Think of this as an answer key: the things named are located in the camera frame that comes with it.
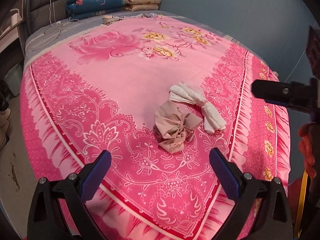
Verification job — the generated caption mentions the beige pink knotted cloth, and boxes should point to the beige pink knotted cloth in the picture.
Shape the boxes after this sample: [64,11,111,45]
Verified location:
[154,100,202,154]

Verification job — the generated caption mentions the blue floral folded quilt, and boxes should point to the blue floral folded quilt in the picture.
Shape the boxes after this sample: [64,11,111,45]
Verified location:
[66,0,129,20]

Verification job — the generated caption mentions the grey striped bed sheet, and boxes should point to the grey striped bed sheet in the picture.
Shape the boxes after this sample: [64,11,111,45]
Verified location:
[23,10,248,69]

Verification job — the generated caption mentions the white knotted tissue wad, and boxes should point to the white knotted tissue wad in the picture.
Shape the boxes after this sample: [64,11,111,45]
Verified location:
[169,81,227,134]

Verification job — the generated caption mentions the white bedside shelf unit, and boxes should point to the white bedside shelf unit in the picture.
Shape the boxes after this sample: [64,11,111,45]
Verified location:
[1,0,24,80]

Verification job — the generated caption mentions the crumpled patterned cloth on bed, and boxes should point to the crumpled patterned cloth on bed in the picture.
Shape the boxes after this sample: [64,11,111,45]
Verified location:
[103,13,157,25]

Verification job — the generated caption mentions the yellow rimmed black trash bin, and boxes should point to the yellow rimmed black trash bin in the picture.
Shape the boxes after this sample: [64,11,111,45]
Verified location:
[287,171,309,238]

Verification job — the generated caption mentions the beige folded quilt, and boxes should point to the beige folded quilt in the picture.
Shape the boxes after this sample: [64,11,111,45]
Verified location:
[122,0,161,11]

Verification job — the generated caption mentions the pink floral bedspread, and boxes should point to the pink floral bedspread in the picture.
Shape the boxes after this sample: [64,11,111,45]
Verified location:
[21,16,290,239]

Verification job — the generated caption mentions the right human hand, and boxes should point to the right human hand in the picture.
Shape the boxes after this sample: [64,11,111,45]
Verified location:
[298,123,317,178]

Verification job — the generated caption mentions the white charging cable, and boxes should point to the white charging cable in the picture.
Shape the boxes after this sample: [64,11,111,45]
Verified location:
[30,0,75,52]

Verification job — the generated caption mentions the white slippers on floor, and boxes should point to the white slippers on floor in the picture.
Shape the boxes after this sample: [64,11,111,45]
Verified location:
[0,108,11,151]

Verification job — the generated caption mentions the grey padded headboard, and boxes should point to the grey padded headboard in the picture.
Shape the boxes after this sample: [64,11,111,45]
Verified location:
[23,0,69,37]

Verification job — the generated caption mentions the grey small waste basket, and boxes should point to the grey small waste basket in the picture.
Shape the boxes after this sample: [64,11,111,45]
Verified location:
[4,63,23,96]

